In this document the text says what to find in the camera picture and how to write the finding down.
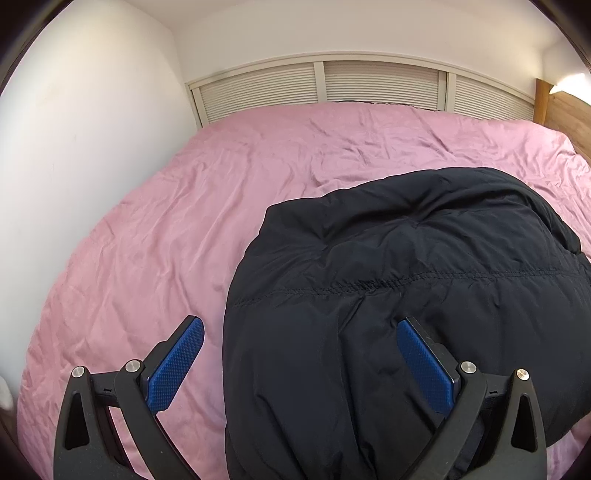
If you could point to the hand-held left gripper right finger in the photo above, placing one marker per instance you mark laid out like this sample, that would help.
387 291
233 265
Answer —
425 369

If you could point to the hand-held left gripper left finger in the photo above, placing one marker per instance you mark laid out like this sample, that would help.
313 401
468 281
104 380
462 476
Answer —
178 364

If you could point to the black puffer jacket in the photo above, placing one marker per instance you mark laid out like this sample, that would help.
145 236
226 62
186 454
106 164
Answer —
369 258

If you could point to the bed with pink sheet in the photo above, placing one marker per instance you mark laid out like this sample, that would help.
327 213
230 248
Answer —
184 221

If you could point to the cream louvered panel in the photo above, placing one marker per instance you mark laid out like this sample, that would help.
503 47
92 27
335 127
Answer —
258 90

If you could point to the wooden board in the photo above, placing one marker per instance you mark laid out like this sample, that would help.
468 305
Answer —
565 117

